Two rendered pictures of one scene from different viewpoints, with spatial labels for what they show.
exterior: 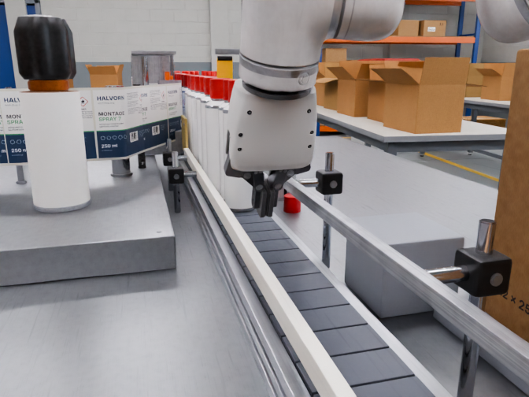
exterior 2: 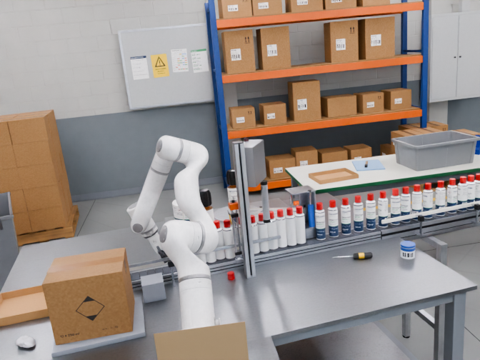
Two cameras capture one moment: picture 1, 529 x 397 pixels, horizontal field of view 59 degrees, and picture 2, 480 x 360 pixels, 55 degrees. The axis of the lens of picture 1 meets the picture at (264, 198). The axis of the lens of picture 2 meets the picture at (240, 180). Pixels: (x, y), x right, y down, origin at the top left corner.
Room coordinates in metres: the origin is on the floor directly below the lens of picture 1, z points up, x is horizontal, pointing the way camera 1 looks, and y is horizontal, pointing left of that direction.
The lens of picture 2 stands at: (1.03, -2.10, 1.91)
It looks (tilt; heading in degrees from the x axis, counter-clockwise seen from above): 16 degrees down; 91
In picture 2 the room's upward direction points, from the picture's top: 5 degrees counter-clockwise
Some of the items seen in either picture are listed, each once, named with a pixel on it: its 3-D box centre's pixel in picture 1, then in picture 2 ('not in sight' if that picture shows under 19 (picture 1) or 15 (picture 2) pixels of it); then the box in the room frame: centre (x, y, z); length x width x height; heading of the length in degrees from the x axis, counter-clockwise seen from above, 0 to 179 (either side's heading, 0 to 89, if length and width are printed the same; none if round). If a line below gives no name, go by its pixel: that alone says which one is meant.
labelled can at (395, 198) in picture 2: not in sight; (395, 206); (1.82, 0.33, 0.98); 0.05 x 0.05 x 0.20
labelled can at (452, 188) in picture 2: not in sight; (451, 196); (2.17, 0.43, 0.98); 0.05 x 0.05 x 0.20
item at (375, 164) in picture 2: not in sight; (368, 165); (2.08, 1.89, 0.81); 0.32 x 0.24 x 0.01; 84
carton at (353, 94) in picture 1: (364, 87); not in sight; (3.41, -0.70, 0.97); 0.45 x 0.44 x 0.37; 101
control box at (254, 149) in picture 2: not in sight; (249, 163); (1.04, 0.03, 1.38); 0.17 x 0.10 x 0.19; 70
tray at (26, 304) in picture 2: not in sight; (29, 303); (-0.05, -0.17, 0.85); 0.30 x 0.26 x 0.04; 15
